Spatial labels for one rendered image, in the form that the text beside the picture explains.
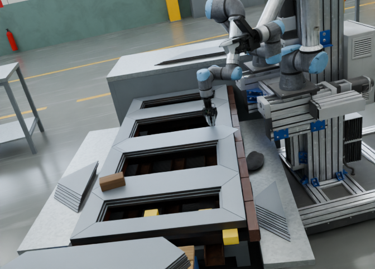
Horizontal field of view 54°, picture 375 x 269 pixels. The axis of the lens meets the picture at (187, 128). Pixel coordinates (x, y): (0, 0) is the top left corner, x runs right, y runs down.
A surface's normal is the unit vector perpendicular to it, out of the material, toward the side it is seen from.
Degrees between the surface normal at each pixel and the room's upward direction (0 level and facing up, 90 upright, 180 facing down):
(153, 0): 90
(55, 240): 0
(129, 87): 90
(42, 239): 0
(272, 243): 0
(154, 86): 90
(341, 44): 90
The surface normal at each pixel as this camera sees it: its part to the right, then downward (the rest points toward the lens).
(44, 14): 0.15, 0.41
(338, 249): -0.18, -0.88
